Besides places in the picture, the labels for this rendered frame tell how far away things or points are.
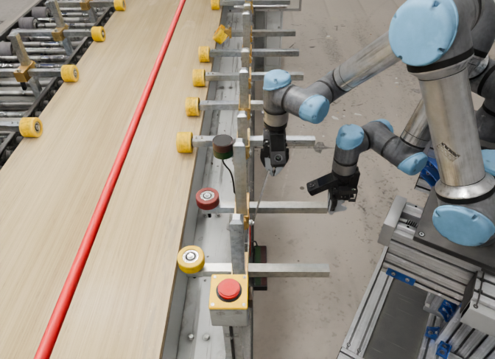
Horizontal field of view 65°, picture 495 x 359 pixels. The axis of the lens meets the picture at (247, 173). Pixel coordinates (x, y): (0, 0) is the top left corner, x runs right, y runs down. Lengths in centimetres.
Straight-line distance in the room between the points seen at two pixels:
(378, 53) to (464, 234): 45
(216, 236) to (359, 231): 113
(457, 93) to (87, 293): 102
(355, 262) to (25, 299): 167
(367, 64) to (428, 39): 29
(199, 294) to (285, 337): 72
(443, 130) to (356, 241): 163
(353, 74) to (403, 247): 52
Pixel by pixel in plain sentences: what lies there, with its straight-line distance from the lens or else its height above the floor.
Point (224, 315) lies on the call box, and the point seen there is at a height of 119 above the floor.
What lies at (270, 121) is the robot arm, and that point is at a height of 121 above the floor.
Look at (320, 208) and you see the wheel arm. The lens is 138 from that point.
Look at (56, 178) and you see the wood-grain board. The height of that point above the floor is 90.
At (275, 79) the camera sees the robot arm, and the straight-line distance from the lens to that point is 108.
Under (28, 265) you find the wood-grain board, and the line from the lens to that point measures 134.
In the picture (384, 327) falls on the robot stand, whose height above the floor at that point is 21.
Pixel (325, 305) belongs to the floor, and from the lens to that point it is 216.
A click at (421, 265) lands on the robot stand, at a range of 128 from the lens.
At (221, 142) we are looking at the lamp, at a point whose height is 117.
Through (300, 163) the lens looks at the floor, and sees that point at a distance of 286.
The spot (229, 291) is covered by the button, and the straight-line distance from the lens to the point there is 74.
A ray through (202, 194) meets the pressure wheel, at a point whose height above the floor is 90.
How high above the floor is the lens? 186
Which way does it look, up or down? 42 degrees down
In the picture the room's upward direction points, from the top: 1 degrees counter-clockwise
